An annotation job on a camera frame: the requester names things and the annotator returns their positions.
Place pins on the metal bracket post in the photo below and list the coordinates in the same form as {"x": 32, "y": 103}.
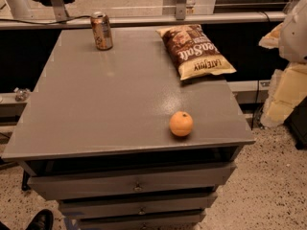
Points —
{"x": 180, "y": 9}

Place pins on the bottom grey drawer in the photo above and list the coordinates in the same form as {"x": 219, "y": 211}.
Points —
{"x": 134, "y": 222}

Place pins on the brown chip bag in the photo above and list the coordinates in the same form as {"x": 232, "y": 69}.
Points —
{"x": 193, "y": 53}

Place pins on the black shoe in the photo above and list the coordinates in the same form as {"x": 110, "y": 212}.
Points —
{"x": 43, "y": 220}

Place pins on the orange soda can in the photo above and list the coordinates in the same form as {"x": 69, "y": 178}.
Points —
{"x": 101, "y": 30}

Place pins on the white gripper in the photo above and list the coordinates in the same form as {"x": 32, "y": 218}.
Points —
{"x": 295, "y": 37}

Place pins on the crumpled foil object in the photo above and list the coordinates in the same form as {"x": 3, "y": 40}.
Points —
{"x": 21, "y": 95}

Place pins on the middle grey drawer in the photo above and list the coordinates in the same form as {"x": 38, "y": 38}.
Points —
{"x": 138, "y": 206}

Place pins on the grey drawer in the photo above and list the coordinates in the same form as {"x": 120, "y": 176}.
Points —
{"x": 138, "y": 206}
{"x": 119, "y": 183}
{"x": 134, "y": 222}

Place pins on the grey drawer cabinet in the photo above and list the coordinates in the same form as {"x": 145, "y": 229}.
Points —
{"x": 102, "y": 111}

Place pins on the grey metal rail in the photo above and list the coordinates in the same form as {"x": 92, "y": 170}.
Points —
{"x": 83, "y": 21}

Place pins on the top grey drawer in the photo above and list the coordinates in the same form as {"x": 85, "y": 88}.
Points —
{"x": 119, "y": 183}

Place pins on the orange fruit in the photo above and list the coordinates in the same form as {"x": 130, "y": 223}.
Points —
{"x": 181, "y": 124}

